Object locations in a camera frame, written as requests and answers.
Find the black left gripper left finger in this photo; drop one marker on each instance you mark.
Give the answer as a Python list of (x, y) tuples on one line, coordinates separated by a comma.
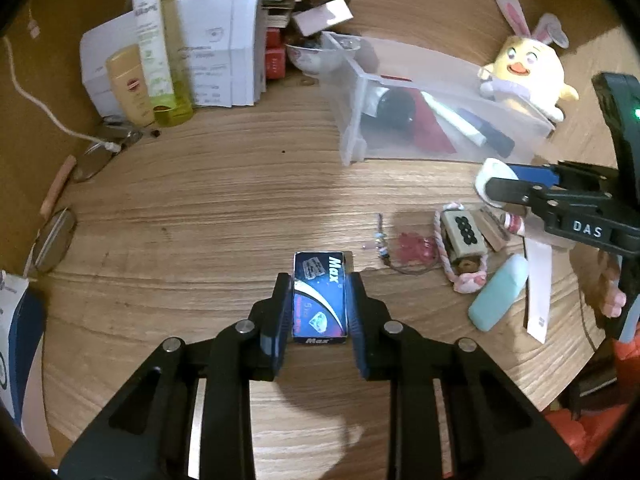
[(272, 318)]

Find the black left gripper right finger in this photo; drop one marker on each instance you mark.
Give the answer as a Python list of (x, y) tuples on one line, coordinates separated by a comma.
[(366, 319)]

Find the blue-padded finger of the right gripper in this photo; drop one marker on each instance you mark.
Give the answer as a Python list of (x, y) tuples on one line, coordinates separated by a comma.
[(513, 184)]

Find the small lip balm tube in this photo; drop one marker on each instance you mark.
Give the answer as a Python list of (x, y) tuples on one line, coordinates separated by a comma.
[(513, 223)]

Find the blue Max blade box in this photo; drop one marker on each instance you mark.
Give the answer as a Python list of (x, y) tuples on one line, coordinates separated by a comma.
[(319, 309)]

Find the red translucent charm keychain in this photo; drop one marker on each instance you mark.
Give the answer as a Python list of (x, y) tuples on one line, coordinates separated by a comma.
[(414, 247)]

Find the white mahjong tile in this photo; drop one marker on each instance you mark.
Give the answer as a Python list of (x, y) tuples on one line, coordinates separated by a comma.
[(461, 236)]

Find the person's hand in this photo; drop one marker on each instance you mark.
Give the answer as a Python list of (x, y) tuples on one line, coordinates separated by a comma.
[(599, 283)]

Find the dark purple mascara tube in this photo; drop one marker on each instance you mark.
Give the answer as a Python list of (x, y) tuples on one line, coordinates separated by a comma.
[(503, 145)]

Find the small wooden stamp block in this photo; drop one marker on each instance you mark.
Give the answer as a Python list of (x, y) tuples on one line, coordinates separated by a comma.
[(492, 229)]

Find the white paper strip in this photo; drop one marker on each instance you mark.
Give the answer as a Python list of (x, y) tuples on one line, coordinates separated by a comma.
[(539, 257)]

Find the white marker pen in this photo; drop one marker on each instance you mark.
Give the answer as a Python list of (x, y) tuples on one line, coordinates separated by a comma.
[(455, 120)]

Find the yellow chick bunny plush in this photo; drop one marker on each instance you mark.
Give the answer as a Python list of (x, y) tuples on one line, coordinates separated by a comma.
[(527, 69)]

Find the mint green eraser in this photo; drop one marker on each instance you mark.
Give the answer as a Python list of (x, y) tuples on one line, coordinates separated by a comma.
[(498, 295)]

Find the black round bottle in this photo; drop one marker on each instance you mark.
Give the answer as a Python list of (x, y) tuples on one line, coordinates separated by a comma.
[(396, 109)]

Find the clear plastic storage bin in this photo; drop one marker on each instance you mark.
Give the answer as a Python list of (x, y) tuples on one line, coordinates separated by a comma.
[(354, 89)]

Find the yellow green liquid bottle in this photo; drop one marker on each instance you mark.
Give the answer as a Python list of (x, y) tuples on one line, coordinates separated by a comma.
[(182, 111)]

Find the eyeglasses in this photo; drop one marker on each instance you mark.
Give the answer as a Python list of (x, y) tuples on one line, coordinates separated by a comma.
[(59, 209)]

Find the white ceramic bowl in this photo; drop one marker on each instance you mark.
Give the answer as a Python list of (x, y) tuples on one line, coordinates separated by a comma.
[(328, 56)]

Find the blue white box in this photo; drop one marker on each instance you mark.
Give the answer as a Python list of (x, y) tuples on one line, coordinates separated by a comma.
[(22, 328)]

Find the red books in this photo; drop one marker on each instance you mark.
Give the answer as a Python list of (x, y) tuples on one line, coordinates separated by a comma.
[(275, 55)]

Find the small white cardboard box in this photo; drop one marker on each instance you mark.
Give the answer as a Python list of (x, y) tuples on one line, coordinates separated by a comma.
[(329, 14)]

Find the beige cream tube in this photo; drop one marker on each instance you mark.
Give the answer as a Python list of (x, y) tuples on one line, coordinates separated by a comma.
[(124, 70)]

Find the white folded paper stack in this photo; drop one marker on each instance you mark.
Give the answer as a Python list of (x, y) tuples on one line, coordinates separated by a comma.
[(221, 52)]

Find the white green spray bottle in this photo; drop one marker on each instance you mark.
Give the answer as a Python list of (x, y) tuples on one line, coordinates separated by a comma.
[(150, 30)]

